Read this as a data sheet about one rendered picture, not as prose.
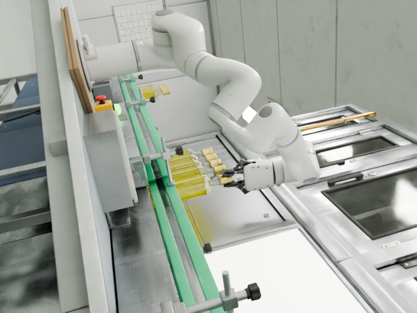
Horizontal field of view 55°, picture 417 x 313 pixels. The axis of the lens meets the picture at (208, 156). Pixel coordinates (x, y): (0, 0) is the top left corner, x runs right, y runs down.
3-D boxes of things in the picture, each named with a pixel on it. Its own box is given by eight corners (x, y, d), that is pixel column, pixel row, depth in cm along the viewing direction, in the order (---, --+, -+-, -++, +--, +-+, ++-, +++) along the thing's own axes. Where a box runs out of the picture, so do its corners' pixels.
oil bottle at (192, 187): (152, 208, 132) (215, 193, 136) (149, 194, 129) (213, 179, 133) (150, 200, 137) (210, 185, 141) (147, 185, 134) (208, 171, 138)
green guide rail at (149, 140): (143, 161, 128) (168, 156, 129) (143, 159, 127) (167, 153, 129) (113, 60, 282) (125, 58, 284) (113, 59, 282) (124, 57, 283)
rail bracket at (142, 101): (126, 109, 176) (156, 103, 178) (122, 92, 173) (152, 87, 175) (125, 106, 179) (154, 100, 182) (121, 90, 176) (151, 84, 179)
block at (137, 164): (127, 192, 125) (149, 186, 127) (120, 164, 121) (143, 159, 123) (126, 186, 128) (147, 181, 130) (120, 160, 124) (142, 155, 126)
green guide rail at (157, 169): (147, 182, 131) (172, 176, 133) (147, 179, 131) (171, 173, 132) (115, 71, 285) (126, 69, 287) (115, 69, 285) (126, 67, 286)
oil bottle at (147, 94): (124, 106, 235) (171, 97, 240) (121, 97, 233) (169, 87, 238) (123, 104, 240) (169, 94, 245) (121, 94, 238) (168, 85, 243)
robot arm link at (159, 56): (140, 80, 123) (190, 70, 126) (132, 38, 115) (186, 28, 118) (135, 67, 131) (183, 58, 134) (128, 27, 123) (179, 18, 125)
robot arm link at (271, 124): (264, 106, 126) (234, 144, 126) (231, 66, 110) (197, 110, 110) (303, 127, 115) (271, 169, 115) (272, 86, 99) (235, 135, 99)
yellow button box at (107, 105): (96, 125, 156) (115, 121, 158) (92, 107, 153) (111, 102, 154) (96, 119, 162) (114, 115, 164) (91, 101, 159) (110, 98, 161)
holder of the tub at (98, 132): (108, 230, 108) (138, 223, 109) (82, 136, 96) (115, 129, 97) (106, 199, 123) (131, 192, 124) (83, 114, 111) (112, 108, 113)
